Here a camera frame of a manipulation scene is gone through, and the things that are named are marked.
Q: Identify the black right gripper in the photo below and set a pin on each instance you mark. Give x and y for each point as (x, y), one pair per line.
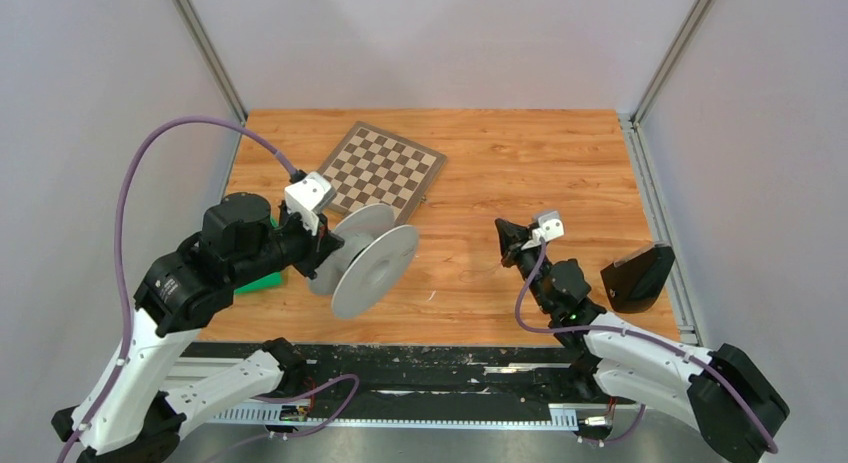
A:
(511, 240)

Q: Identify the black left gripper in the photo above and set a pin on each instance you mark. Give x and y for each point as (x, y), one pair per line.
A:
(319, 247)

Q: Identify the white perforated filament spool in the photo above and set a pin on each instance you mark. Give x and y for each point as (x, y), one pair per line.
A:
(375, 255)

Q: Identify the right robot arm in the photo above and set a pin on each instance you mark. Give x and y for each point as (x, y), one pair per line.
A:
(720, 392)

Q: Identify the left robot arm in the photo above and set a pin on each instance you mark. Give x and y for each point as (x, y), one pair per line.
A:
(129, 417)

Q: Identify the green plastic bin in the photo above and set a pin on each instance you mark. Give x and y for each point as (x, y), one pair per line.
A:
(252, 282)

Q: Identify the wooden chessboard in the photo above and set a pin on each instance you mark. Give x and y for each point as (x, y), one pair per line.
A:
(371, 165)

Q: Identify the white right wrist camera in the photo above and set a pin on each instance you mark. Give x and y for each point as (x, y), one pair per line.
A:
(545, 227)

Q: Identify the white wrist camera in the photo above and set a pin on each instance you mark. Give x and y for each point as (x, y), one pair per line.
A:
(308, 195)
(545, 227)

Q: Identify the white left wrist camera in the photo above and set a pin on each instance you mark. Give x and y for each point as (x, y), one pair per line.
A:
(308, 195)

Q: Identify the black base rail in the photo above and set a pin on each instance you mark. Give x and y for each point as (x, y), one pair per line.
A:
(439, 384)

